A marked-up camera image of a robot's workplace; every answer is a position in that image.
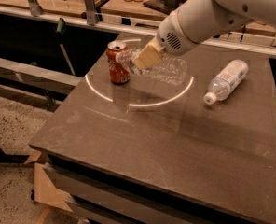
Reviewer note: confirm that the black monitor stand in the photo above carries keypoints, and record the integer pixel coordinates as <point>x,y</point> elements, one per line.
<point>164,6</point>

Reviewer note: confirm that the clear crinkled water bottle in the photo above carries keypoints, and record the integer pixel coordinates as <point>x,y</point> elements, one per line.
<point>170,70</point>

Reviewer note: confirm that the red coke can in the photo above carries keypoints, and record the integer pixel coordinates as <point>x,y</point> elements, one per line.
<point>118,74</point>

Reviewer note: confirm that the left metal bracket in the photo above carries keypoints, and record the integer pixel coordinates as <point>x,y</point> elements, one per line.
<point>35,9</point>

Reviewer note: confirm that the white label plastic bottle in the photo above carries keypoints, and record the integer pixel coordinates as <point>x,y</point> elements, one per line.
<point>224,83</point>

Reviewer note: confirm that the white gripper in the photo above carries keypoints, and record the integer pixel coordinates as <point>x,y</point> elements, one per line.
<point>172,37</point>

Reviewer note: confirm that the metal bracket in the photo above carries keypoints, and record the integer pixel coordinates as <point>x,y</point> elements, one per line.
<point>35,9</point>
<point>91,13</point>

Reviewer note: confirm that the middle metal bracket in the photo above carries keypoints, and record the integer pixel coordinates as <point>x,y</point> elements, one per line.
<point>91,13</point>

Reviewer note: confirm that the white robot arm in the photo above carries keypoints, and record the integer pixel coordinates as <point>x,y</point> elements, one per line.
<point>198,20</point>

